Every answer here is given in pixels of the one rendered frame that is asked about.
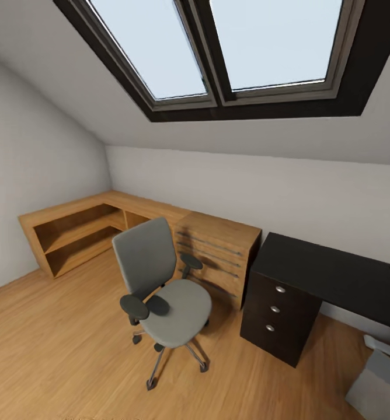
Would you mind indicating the desk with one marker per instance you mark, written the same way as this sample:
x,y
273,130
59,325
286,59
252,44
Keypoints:
x,y
353,282

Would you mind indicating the swivel chair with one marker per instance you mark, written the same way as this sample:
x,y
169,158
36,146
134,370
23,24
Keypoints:
x,y
176,313

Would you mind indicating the bookcase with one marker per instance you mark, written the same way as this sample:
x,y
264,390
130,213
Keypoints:
x,y
148,209
64,236
112,212

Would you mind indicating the cabinet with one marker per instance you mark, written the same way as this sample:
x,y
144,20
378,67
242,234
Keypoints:
x,y
278,319
227,250

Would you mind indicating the desktop computer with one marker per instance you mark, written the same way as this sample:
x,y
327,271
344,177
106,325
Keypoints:
x,y
369,393

